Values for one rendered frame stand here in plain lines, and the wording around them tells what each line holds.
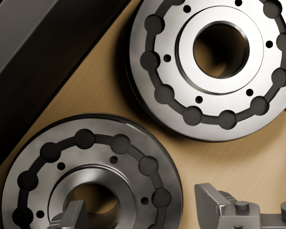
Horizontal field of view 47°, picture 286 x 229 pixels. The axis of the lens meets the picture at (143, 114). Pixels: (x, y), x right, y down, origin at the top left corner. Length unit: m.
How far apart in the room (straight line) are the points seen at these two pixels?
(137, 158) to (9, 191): 0.07
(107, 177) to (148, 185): 0.02
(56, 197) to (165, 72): 0.09
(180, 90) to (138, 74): 0.03
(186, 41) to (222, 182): 0.10
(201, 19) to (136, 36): 0.04
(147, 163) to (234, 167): 0.07
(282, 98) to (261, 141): 0.04
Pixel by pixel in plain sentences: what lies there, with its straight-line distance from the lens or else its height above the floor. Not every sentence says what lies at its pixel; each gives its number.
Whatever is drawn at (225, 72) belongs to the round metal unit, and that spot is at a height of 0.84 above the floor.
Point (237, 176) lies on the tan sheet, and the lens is 0.23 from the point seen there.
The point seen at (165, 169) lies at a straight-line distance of 0.19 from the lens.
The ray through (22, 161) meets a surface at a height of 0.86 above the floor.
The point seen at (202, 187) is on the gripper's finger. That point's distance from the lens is 0.16.
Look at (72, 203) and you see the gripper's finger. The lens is 0.16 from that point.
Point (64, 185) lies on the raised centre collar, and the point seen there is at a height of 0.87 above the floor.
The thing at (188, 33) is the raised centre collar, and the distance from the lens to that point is 0.18.
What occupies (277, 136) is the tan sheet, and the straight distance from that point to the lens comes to 0.24.
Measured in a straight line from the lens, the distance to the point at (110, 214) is 0.22.
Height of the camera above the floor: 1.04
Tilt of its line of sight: 86 degrees down
